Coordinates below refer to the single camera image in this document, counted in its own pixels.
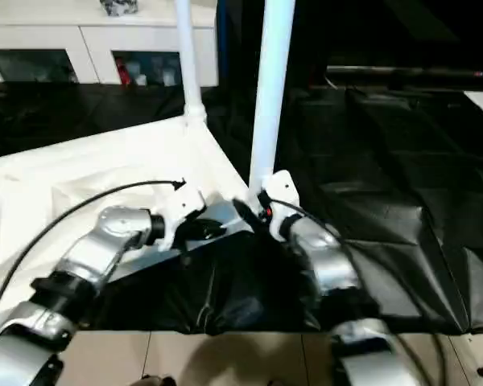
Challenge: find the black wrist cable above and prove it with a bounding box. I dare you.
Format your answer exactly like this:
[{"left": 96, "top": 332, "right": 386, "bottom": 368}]
[
  {"left": 267, "top": 196, "right": 448, "bottom": 379},
  {"left": 0, "top": 179, "right": 186, "bottom": 332}
]

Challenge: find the red bottle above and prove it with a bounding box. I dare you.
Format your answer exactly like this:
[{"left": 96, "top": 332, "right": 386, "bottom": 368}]
[{"left": 116, "top": 61, "right": 131, "bottom": 86}]

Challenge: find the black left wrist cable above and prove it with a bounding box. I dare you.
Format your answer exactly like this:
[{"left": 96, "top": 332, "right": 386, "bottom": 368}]
[{"left": 0, "top": 179, "right": 186, "bottom": 332}]

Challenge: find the black low shelf board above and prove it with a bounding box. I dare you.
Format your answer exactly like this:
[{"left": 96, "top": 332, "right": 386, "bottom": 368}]
[{"left": 325, "top": 68, "right": 483, "bottom": 83}]

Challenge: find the white plastic table top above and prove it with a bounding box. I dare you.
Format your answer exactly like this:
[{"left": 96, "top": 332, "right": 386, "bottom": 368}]
[{"left": 0, "top": 113, "right": 262, "bottom": 322}]

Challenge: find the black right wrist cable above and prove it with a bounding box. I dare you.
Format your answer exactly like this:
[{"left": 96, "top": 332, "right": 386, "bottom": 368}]
[{"left": 267, "top": 196, "right": 448, "bottom": 379}]

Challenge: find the black plastic mat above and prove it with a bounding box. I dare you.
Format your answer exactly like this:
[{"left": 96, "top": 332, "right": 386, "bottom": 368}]
[{"left": 0, "top": 80, "right": 483, "bottom": 335}]

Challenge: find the grey crumpled object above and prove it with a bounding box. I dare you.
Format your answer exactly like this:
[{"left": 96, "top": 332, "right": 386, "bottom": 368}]
[{"left": 100, "top": 0, "right": 139, "bottom": 17}]

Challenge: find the white plastic table leg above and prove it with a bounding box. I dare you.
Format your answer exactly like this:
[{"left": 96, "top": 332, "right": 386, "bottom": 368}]
[
  {"left": 174, "top": 0, "right": 208, "bottom": 123},
  {"left": 247, "top": 0, "right": 297, "bottom": 192}
]

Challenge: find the white sideboard cabinet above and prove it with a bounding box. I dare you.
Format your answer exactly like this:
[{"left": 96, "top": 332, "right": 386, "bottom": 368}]
[{"left": 0, "top": 0, "right": 220, "bottom": 88}]

